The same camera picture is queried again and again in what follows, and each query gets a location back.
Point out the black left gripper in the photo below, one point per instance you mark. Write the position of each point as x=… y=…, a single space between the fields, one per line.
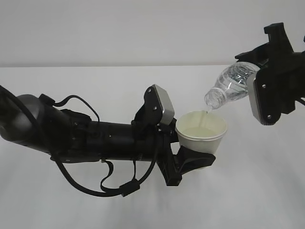
x=162 y=136

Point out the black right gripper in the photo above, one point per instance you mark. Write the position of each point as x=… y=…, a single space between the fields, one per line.
x=281 y=81

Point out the white paper cup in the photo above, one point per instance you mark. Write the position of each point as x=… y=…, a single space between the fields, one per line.
x=201 y=131

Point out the clear water bottle green label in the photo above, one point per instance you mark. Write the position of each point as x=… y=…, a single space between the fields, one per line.
x=230 y=85

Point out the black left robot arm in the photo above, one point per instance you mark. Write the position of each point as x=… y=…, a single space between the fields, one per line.
x=42 y=124

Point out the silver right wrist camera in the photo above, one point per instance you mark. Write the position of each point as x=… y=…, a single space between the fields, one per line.
x=253 y=99

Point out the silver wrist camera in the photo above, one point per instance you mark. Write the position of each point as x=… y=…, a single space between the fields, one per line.
x=253 y=99
x=158 y=108

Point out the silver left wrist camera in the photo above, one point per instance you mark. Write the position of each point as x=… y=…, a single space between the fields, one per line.
x=158 y=108

